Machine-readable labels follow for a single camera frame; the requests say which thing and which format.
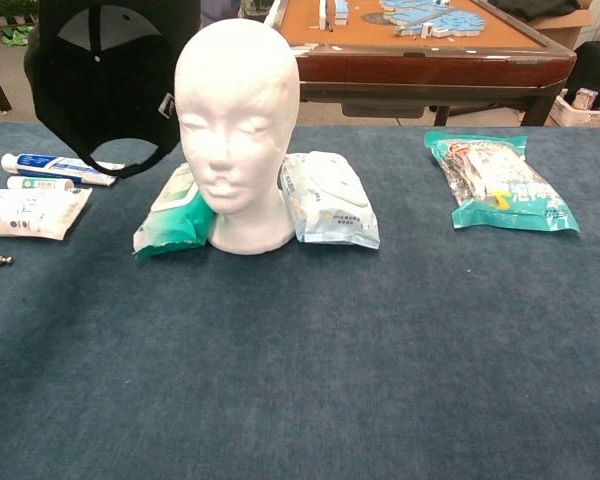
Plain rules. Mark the black bag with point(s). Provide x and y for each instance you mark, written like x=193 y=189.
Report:
x=597 y=65

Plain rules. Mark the cardboard box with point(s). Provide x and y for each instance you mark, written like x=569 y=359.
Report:
x=565 y=30

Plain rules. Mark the upright white mahjong tile row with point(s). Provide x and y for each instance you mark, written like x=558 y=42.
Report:
x=323 y=15

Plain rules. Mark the white foam mannequin head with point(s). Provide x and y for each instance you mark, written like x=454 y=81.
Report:
x=235 y=100

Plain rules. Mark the green white wet wipes pack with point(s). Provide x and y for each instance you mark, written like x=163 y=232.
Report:
x=175 y=225

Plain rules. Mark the blue mahjong tile layout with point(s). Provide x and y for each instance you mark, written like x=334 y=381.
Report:
x=445 y=20

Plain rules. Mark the brown mahjong table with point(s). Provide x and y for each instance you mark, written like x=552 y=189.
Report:
x=430 y=65

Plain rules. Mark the teal snack food package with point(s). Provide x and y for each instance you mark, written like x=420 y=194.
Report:
x=505 y=185

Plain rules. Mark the blue felt table cloth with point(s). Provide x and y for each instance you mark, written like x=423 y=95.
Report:
x=300 y=375

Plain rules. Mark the white plastic crate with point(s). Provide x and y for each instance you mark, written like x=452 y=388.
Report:
x=580 y=118

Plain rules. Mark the white printed pouch package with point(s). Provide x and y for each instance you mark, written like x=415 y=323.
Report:
x=30 y=215

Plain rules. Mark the green plastic wrapper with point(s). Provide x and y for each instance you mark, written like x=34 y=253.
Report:
x=17 y=36

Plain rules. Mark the blue mahjong tile stack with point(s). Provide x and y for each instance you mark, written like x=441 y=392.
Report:
x=341 y=12

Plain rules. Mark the small milk carton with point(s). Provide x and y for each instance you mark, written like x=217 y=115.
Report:
x=585 y=97

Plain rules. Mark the green white toothpaste tube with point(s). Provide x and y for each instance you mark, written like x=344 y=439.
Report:
x=35 y=183

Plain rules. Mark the blue white wet wipes pack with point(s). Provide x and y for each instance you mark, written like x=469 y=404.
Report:
x=335 y=210

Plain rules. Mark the potted green plants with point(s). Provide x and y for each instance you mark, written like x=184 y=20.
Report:
x=10 y=10

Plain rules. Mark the black cloth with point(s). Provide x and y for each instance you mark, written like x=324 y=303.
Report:
x=530 y=7

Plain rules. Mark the black baseball cap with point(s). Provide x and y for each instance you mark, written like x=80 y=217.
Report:
x=105 y=95

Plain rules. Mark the blue white toothpaste tube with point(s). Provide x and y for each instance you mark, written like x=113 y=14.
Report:
x=45 y=164

